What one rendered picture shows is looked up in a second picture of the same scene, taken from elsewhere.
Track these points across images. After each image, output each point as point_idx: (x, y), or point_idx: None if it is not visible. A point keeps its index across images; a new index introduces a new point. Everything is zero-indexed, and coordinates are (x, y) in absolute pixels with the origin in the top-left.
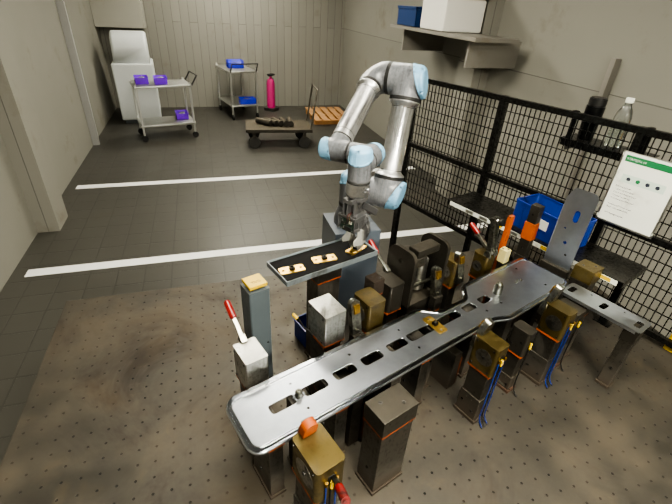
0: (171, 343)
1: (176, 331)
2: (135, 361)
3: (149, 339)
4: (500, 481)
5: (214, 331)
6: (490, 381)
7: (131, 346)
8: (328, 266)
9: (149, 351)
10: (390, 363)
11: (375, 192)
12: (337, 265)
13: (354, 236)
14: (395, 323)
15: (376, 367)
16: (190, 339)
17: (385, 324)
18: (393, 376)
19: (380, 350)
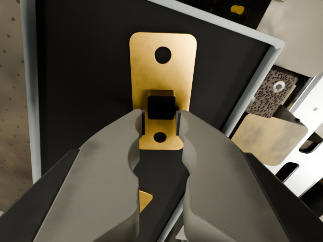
0: (22, 153)
1: (5, 143)
2: (31, 178)
3: (5, 162)
4: None
5: (26, 120)
6: None
7: (7, 173)
8: (156, 223)
9: (23, 168)
10: (312, 170)
11: None
12: (178, 216)
13: (137, 145)
14: (305, 98)
15: (293, 183)
16: (26, 141)
17: None
18: (318, 179)
19: (291, 161)
